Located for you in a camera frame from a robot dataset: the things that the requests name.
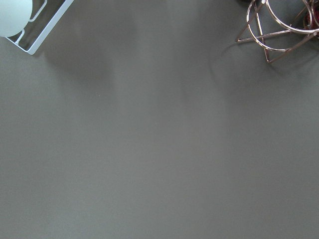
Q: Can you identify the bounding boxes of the copper wire bottle rack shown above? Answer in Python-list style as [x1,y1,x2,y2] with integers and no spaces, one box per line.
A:
[235,0,319,63]

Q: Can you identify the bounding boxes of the pale green cup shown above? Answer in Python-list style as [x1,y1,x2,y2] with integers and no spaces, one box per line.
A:
[0,0,33,37]

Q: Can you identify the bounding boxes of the white wire cup rack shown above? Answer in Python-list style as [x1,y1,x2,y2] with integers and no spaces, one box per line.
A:
[5,0,73,55]

